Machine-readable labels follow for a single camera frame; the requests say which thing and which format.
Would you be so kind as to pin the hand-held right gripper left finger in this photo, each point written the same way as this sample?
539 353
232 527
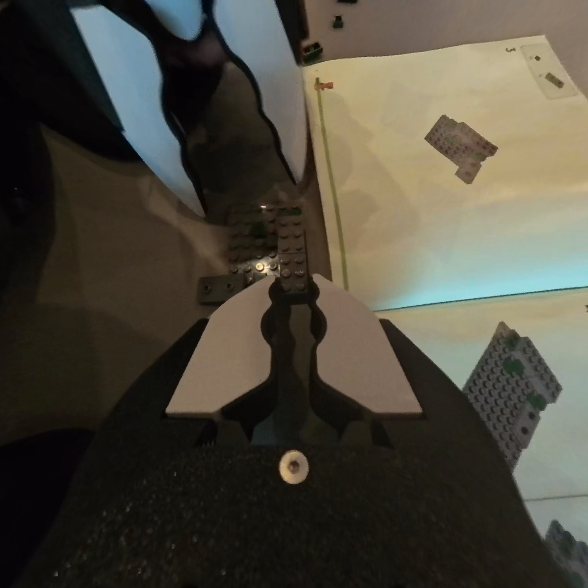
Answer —
220 353

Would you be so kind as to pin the grey desk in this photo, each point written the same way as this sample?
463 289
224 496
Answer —
115 252

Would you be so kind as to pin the long grey studded brick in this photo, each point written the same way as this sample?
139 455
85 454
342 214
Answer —
294 262

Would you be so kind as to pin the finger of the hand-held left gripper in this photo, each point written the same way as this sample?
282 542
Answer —
271 69
124 78

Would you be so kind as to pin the grey two-hole plate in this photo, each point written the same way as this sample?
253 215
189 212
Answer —
220 289

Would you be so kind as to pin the dark grey brick plate assembly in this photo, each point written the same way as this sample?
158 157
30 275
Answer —
250 243

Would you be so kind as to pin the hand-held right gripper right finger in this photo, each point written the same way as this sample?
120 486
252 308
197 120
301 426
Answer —
363 353

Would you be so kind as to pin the open building instruction booklet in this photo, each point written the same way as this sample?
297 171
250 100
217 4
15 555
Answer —
413 229

